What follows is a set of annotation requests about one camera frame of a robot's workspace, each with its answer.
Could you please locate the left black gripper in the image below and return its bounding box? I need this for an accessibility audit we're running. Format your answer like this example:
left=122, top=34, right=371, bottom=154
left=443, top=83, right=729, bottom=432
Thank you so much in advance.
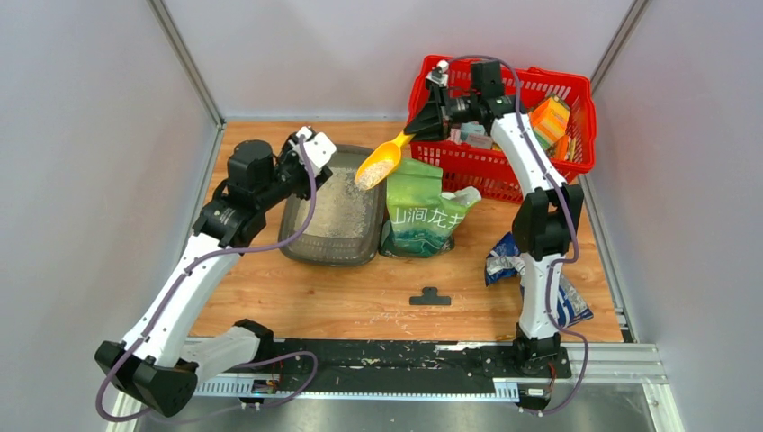
left=255, top=132, right=332, bottom=212

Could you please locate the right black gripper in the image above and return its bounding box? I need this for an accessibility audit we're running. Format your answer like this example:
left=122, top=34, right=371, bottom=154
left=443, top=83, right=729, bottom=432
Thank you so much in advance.
left=406, top=84, right=482, bottom=142

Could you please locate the yellow plastic scoop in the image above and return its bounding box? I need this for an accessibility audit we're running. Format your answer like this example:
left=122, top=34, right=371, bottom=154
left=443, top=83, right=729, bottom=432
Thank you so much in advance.
left=355, top=132, right=413, bottom=191

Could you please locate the green litter bag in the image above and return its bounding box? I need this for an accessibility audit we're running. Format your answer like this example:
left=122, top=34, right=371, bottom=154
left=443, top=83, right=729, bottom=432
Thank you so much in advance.
left=379, top=158, right=481, bottom=258

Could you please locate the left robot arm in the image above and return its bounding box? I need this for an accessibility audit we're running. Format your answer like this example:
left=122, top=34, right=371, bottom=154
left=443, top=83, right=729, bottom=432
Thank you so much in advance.
left=94, top=127, right=337, bottom=418

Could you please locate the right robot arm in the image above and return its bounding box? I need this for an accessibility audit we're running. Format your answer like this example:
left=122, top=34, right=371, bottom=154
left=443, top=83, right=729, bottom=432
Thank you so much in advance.
left=404, top=56, right=584, bottom=377

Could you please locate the teal small box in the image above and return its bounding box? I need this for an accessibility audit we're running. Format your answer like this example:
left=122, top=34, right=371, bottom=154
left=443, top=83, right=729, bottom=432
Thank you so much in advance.
left=460, top=122, right=486, bottom=136

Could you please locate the pink grey box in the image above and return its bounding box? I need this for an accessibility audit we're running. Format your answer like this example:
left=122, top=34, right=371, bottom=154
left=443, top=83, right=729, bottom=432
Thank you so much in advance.
left=461, top=133, right=493, bottom=149

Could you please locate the grey litter box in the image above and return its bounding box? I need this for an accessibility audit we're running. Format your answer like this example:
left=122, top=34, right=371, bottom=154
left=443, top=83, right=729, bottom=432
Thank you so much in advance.
left=281, top=145, right=386, bottom=266

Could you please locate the orange box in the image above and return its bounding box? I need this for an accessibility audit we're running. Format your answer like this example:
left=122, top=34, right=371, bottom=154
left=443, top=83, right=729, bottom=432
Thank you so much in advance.
left=529, top=94, right=570, bottom=150

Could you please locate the red shopping basket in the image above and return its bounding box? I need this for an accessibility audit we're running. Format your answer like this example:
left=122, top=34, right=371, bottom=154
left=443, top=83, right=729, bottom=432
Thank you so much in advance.
left=409, top=67, right=597, bottom=203

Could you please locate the blue crumpled bag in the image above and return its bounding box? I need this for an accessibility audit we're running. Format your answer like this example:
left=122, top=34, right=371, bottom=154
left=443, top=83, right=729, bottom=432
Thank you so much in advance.
left=484, top=232, right=594, bottom=328

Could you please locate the black bag clip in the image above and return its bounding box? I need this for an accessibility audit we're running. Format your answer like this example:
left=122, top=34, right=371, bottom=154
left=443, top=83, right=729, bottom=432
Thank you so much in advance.
left=408, top=286, right=452, bottom=306

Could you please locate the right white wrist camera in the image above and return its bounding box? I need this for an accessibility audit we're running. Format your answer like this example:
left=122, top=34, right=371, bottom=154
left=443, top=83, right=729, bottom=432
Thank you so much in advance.
left=425, top=60, right=449, bottom=89

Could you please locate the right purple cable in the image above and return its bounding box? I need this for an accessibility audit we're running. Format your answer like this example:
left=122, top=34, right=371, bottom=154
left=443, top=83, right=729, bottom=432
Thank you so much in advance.
left=446, top=55, right=590, bottom=418

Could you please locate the purple cable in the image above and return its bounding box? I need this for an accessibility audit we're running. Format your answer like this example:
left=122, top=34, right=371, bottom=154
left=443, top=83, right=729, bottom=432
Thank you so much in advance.
left=96, top=137, right=320, bottom=423
left=446, top=55, right=590, bottom=418

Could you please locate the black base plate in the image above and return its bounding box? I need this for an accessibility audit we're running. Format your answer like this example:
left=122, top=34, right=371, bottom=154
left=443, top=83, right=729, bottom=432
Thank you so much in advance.
left=247, top=338, right=572, bottom=394

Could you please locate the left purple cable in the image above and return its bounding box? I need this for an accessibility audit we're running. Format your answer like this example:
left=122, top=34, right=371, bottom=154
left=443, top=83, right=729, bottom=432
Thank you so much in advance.
left=96, top=137, right=320, bottom=423

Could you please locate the aluminium rail frame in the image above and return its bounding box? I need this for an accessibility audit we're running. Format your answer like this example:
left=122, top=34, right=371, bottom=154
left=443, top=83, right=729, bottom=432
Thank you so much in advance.
left=107, top=335, right=684, bottom=432

